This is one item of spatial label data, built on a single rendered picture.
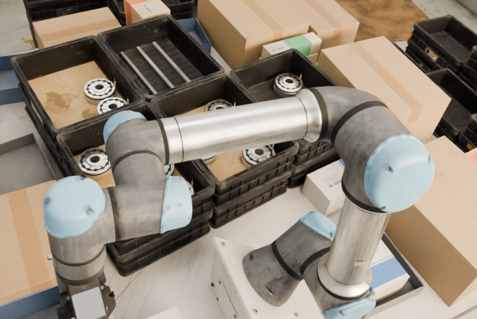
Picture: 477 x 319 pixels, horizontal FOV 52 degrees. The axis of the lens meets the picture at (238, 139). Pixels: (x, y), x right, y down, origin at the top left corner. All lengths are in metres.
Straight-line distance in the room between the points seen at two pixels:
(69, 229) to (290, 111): 0.40
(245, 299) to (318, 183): 0.55
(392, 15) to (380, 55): 2.14
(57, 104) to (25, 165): 0.22
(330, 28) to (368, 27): 1.76
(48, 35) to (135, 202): 1.39
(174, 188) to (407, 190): 0.37
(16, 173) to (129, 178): 1.05
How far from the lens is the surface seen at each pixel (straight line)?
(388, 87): 1.84
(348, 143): 0.83
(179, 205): 0.69
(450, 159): 1.67
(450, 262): 1.50
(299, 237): 1.19
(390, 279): 1.46
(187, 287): 1.44
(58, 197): 0.66
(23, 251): 1.37
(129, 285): 1.45
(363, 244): 0.96
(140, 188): 0.69
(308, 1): 2.29
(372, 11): 4.10
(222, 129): 0.79
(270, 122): 0.82
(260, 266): 1.22
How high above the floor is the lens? 1.99
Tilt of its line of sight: 46 degrees down
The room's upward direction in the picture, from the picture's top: 8 degrees clockwise
